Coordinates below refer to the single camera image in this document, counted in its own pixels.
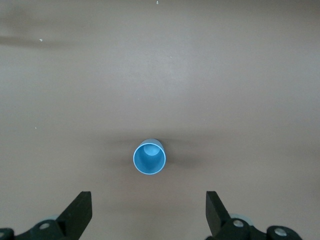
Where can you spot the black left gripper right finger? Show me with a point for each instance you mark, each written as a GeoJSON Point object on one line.
{"type": "Point", "coordinates": [217, 215]}

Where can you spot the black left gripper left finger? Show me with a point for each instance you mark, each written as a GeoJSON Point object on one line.
{"type": "Point", "coordinates": [75, 215]}

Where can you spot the blue plastic cup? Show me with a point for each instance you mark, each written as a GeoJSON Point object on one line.
{"type": "Point", "coordinates": [150, 160]}

